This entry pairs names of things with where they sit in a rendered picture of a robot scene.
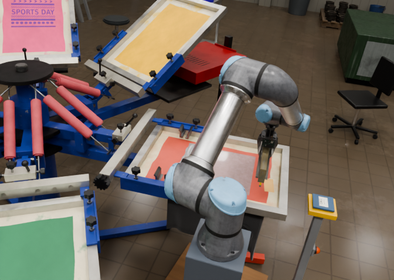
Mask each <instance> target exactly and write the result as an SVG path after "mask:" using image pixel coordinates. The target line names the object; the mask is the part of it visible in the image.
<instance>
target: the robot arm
mask: <svg viewBox="0 0 394 280"><path fill-rule="evenodd" d="M219 83H220V91H221V93H222V94H221V95H220V97H219V99H218V101H217V103H216V105H215V107H214V109H213V111H212V113H211V115H210V116H209V118H208V121H207V122H206V124H205V127H204V128H203V130H202V132H201V134H200V136H199V138H198V140H197V142H196V144H195V146H194V148H193V150H192V152H191V154H190V155H189V156H188V157H184V158H183V159H182V161H181V163H174V164H173V165H172V166H171V167H170V168H169V170H168V172H167V175H166V178H165V183H164V190H165V194H166V196H167V197H168V198H170V199H171V200H173V201H175V202H176V203H177V204H180V205H183V206H184V207H186V208H188V209H190V210H192V211H194V212H197V213H198V214H200V215H202V216H204V217H205V222H204V224H203V226H202V227H201V229H200V230H199V232H198V238H197V245H198V248H199V250H200V252H201V253H202V254H203V255H204V256H205V257H207V258H209V259H211V260H213V261H217V262H229V261H232V260H234V259H236V258H238V257H239V256H240V254H241V253H242V251H243V246H244V238H243V233H242V223H243V217H244V212H245V210H246V206H247V202H246V201H247V194H246V191H245V189H244V187H243V186H242V185H241V184H240V183H239V182H238V181H236V180H234V179H232V178H229V177H225V178H223V177H217V178H214V176H215V172H214V169H213V167H214V165H215V163H216V160H217V159H218V157H219V155H220V152H221V151H222V149H223V146H224V145H225V143H226V140H227V138H228V137H229V134H230V132H231V131H232V129H233V126H234V125H235V123H236V120H237V118H238V117H239V114H240V112H241V111H242V108H243V106H244V105H245V104H248V103H250V102H251V101H252V98H253V96H254V97H258V98H261V99H264V100H266V101H265V102H264V103H263V104H261V105H260V106H259V107H258V108H257V110H256V112H255V115H256V119H257V120H258V121H259V122H261V123H264V125H265V126H266V128H267V129H264V130H262V131H261V134H260V135H259V137H258V138H257V151H258V155H259V157H260V156H261V151H262V149H263V147H267V148H270V150H269V157H268V159H269V158H270V157H272V155H273V153H274V151H275V148H276V147H277V145H278V137H277V133H276V131H274V130H275V129H276V127H278V126H279V125H282V126H285V127H288V128H291V129H294V130H296V131H300V132H305V131H306V130H307V128H308V125H309V123H310V116H308V115H306V114H303V113H302V111H301V107H300V104H299V102H298V89H297V86H296V84H295V82H294V81H293V79H292V78H291V77H290V76H289V75H288V74H286V72H285V71H284V70H282V69H280V68H279V67H277V66H274V65H270V64H268V63H264V62H260V61H257V60H253V59H249V58H248V57H245V56H243V57H242V56H232V57H231V58H229V59H228V60H227V61H226V62H225V64H224V65H223V67H222V69H221V71H220V75H219ZM213 178H214V179H213Z"/></svg>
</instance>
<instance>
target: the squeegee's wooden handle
mask: <svg viewBox="0 0 394 280"><path fill-rule="evenodd" d="M268 157H269V148H267V147H263V149H262V154H261V162H260V169H259V176H258V181H257V182H260V183H264V180H265V177H266V171H267V162H268Z"/></svg>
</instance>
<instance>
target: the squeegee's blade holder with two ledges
mask: <svg viewBox="0 0 394 280"><path fill-rule="evenodd" d="M260 162H261V156H260V157H259V159H258V163H257V170H256V178H258V176H259V169H260ZM269 162H270V159H268V162H267V171H266V177H265V180H267V178H268V173H269Z"/></svg>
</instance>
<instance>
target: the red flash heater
mask: <svg viewBox="0 0 394 280"><path fill-rule="evenodd" d="M232 56H242V57H243V56H245V55H242V54H239V53H237V52H236V50H234V49H231V48H228V47H225V46H223V45H220V44H217V43H215V44H212V43H209V42H207V41H204V42H201V43H198V44H197V45H196V46H195V48H194V49H193V50H192V51H191V52H190V53H189V54H188V55H187V57H186V58H185V59H184V61H185V62H184V63H183V65H182V66H181V67H180V68H179V69H178V70H177V71H176V72H175V73H174V75H175V76H177V77H180V78H182V79H184V80H186V81H189V82H191V83H193V84H195V85H197V84H199V83H202V82H205V81H207V80H210V79H213V78H215V77H218V76H219V75H220V71H221V69H222V67H223V65H224V64H225V62H226V61H227V60H228V59H229V58H231V57H232ZM245 57H247V56H245Z"/></svg>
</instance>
